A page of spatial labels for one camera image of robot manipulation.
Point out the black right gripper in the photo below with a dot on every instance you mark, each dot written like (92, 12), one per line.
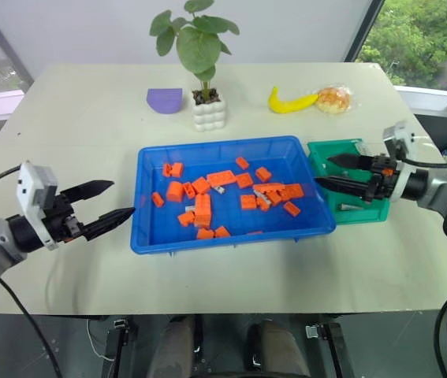
(377, 189)

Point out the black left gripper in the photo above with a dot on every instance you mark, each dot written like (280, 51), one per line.
(59, 220)

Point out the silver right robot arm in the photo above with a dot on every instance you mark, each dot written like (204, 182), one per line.
(444, 189)

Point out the green plastic tray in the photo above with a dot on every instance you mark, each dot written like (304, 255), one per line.
(349, 217)

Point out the orange toy building block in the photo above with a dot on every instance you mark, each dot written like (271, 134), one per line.
(263, 174)
(186, 219)
(294, 191)
(158, 199)
(292, 209)
(263, 204)
(201, 185)
(189, 190)
(244, 180)
(242, 163)
(205, 234)
(248, 202)
(166, 170)
(177, 169)
(175, 192)
(274, 198)
(222, 232)

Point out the bread in clear wrap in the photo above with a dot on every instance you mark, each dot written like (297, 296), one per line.
(333, 100)

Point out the flat orange building plate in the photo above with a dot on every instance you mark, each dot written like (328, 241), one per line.
(268, 186)
(221, 178)

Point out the yellow toy banana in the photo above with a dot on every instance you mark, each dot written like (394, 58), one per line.
(286, 105)

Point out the orange plastic toy brick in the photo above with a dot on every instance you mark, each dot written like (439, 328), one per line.
(202, 210)

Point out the purple semicircle piece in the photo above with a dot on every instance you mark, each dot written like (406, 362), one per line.
(165, 100)

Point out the blue plastic tray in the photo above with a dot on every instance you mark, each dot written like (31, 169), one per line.
(231, 216)

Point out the white bubbly plant pot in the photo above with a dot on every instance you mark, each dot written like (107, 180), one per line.
(208, 116)

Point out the green leafy plant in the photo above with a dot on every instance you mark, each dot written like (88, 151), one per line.
(197, 47)

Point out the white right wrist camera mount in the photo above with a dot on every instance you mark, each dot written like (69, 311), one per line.
(398, 138)

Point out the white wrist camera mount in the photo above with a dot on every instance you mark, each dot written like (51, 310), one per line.
(398, 138)
(30, 185)

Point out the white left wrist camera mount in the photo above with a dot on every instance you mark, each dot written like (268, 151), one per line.
(30, 185)

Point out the black table frame bracket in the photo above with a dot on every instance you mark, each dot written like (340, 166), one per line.
(120, 346)
(331, 350)

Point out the dark window frame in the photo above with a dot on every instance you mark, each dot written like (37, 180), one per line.
(365, 29)
(4, 39)

